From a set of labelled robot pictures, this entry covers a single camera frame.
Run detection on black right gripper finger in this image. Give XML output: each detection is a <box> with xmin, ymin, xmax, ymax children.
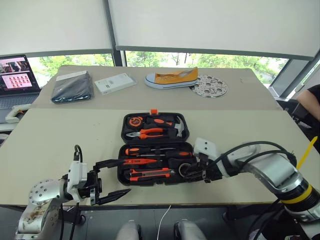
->
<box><xmin>185</xmin><ymin>160</ymin><xmax>202</xmax><ymax>174</ymax></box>
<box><xmin>185</xmin><ymin>173</ymin><xmax>205</xmax><ymax>183</ymax></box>

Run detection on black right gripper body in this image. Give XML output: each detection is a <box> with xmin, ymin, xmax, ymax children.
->
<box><xmin>194</xmin><ymin>153</ymin><xmax>224</xmax><ymax>185</ymax></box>

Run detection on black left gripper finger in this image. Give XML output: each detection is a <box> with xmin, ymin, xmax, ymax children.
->
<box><xmin>95</xmin><ymin>188</ymin><xmax>132</xmax><ymax>206</ymax></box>
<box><xmin>93</xmin><ymin>159</ymin><xmax>126</xmax><ymax>174</ymax></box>

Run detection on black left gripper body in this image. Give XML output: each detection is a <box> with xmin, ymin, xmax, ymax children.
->
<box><xmin>79</xmin><ymin>170</ymin><xmax>103</xmax><ymax>206</ymax></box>

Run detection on black electrical tape roll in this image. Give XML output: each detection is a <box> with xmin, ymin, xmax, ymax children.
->
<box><xmin>178</xmin><ymin>162</ymin><xmax>195</xmax><ymax>177</ymax></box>

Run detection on orange black screwdriver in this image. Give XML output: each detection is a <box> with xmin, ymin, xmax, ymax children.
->
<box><xmin>124</xmin><ymin>147</ymin><xmax>177</xmax><ymax>156</ymax></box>
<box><xmin>136</xmin><ymin>150</ymin><xmax>194</xmax><ymax>159</ymax></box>

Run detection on orange tester pen screwdriver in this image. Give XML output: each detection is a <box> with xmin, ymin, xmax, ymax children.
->
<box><xmin>122</xmin><ymin>157</ymin><xmax>166</xmax><ymax>166</ymax></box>

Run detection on orange black utility knife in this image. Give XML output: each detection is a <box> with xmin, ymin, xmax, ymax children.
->
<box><xmin>129</xmin><ymin>167</ymin><xmax>176</xmax><ymax>181</ymax></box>

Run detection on black tool case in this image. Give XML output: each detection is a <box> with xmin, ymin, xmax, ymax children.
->
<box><xmin>116</xmin><ymin>108</ymin><xmax>201</xmax><ymax>187</ymax></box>

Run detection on grey rounded shape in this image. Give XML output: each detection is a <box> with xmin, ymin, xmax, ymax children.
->
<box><xmin>173</xmin><ymin>219</ymin><xmax>207</xmax><ymax>240</ymax></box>
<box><xmin>115</xmin><ymin>219</ymin><xmax>143</xmax><ymax>240</ymax></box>

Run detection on orange black tape measure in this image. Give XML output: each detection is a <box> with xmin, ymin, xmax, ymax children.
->
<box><xmin>127</xmin><ymin>115</ymin><xmax>144</xmax><ymax>127</ymax></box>

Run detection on white flat cardboard box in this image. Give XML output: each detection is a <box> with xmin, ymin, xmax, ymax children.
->
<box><xmin>94</xmin><ymin>72</ymin><xmax>138</xmax><ymax>96</ymax></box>

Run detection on round perforated metal disc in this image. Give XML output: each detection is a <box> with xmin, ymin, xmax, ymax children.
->
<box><xmin>188</xmin><ymin>74</ymin><xmax>230</xmax><ymax>99</ymax></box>

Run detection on dark folded cloth in wrap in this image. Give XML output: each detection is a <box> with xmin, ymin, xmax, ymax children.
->
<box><xmin>50</xmin><ymin>70</ymin><xmax>96</xmax><ymax>104</ymax></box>

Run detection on yellow canvas sneaker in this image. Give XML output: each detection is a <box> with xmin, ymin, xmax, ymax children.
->
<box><xmin>144</xmin><ymin>66</ymin><xmax>199</xmax><ymax>90</ymax></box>

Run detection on black office chair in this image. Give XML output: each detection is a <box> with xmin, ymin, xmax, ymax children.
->
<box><xmin>284</xmin><ymin>99</ymin><xmax>320</xmax><ymax>144</ymax></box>

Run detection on open grey laptop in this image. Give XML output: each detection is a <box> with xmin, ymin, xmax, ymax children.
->
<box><xmin>0</xmin><ymin>54</ymin><xmax>42</xmax><ymax>124</ymax></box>

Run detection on grey slanted window pillar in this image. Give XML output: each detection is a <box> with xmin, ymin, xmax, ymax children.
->
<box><xmin>268</xmin><ymin>58</ymin><xmax>320</xmax><ymax>101</ymax></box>

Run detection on person in black shirt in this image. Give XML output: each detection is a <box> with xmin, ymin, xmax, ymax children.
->
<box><xmin>296</xmin><ymin>84</ymin><xmax>320</xmax><ymax>119</ymax></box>

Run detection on white roller blind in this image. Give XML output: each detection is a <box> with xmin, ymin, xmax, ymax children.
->
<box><xmin>0</xmin><ymin>0</ymin><xmax>115</xmax><ymax>56</ymax></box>
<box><xmin>108</xmin><ymin>0</ymin><xmax>320</xmax><ymax>61</ymax></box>

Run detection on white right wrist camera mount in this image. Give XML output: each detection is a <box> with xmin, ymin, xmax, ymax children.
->
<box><xmin>193</xmin><ymin>137</ymin><xmax>221</xmax><ymax>161</ymax></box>

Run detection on black table leg bracket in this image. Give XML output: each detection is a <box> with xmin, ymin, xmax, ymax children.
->
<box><xmin>221</xmin><ymin>204</ymin><xmax>252</xmax><ymax>222</ymax></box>
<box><xmin>59</xmin><ymin>204</ymin><xmax>86</xmax><ymax>224</ymax></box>

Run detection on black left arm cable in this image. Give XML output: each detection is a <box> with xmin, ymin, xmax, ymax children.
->
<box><xmin>58</xmin><ymin>144</ymin><xmax>84</xmax><ymax>240</ymax></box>

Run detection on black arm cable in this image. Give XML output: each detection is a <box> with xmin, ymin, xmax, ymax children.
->
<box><xmin>216</xmin><ymin>140</ymin><xmax>298</xmax><ymax>171</ymax></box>
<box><xmin>58</xmin><ymin>144</ymin><xmax>84</xmax><ymax>240</ymax></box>

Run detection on claw hammer orange black handle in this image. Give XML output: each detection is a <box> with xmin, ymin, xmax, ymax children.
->
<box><xmin>145</xmin><ymin>115</ymin><xmax>187</xmax><ymax>139</ymax></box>

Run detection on orange handled pliers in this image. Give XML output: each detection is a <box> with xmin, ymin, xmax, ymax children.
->
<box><xmin>125</xmin><ymin>127</ymin><xmax>165</xmax><ymax>140</ymax></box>

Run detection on thin white cable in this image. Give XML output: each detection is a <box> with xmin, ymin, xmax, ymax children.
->
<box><xmin>156</xmin><ymin>204</ymin><xmax>172</xmax><ymax>240</ymax></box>

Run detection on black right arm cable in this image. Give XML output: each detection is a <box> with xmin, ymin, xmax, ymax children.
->
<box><xmin>216</xmin><ymin>140</ymin><xmax>298</xmax><ymax>171</ymax></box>

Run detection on yellow plastic strap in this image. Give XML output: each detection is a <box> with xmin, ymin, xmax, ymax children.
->
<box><xmin>295</xmin><ymin>135</ymin><xmax>319</xmax><ymax>170</ymax></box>

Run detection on grey window frame post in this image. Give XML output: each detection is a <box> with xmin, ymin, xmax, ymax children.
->
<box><xmin>103</xmin><ymin>0</ymin><xmax>127</xmax><ymax>68</ymax></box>

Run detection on white handheld device with handle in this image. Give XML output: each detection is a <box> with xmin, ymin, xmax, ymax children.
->
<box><xmin>5</xmin><ymin>103</ymin><xmax>32</xmax><ymax>124</ymax></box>

